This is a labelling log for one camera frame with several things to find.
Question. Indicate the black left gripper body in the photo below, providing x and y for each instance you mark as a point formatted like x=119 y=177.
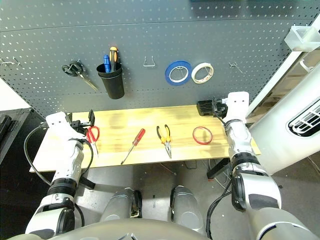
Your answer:
x=80 y=126

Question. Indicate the black plastic cup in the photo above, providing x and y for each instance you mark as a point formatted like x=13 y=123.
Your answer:
x=112 y=85

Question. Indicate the metal tape peg hook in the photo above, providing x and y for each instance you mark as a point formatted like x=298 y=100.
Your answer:
x=233 y=65

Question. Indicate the orange black long-nose pliers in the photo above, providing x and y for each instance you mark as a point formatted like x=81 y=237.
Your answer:
x=166 y=143

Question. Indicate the grey robot torso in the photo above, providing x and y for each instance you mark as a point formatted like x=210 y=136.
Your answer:
x=125 y=230

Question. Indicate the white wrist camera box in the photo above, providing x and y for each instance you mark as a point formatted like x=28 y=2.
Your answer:
x=237 y=105
x=58 y=123

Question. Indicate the translucent plastic bin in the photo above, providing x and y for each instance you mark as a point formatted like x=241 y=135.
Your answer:
x=295 y=40

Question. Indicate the red tape roll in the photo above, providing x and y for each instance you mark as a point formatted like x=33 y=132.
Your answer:
x=194 y=137

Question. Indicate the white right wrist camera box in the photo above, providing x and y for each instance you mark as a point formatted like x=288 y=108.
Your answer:
x=237 y=105

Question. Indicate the silver robot left leg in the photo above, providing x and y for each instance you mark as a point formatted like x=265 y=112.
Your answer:
x=117 y=205

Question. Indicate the black cabinet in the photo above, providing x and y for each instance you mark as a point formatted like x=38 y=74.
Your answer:
x=10 y=130

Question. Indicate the white tape roll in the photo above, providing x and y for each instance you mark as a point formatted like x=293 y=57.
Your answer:
x=194 y=78

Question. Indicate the white metal rack frame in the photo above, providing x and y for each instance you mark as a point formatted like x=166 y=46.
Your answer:
x=277 y=72

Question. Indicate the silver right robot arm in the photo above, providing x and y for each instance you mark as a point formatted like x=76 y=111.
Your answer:
x=240 y=140

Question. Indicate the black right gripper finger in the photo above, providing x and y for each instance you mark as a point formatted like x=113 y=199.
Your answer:
x=214 y=103

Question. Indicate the small metal peg hook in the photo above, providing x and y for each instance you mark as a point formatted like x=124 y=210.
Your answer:
x=6 y=63
x=16 y=61

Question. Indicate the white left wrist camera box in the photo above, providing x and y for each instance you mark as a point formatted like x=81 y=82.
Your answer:
x=58 y=123

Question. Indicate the dark grey pegboard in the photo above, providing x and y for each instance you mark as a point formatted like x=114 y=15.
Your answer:
x=175 y=32

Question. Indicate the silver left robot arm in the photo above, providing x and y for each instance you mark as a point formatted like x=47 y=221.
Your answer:
x=72 y=160

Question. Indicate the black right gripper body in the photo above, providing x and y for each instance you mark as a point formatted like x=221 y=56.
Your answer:
x=221 y=108

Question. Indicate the silver robot leg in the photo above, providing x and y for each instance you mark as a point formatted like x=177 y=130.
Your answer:
x=117 y=205
x=187 y=212

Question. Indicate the blue tape roll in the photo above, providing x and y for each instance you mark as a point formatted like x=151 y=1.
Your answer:
x=168 y=77

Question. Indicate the white rounded machine housing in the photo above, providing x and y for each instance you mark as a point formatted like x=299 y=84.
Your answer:
x=275 y=140

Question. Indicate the silver robot right leg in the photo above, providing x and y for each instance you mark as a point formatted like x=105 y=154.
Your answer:
x=187 y=212

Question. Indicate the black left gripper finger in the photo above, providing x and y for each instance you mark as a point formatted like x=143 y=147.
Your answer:
x=92 y=117
x=69 y=117

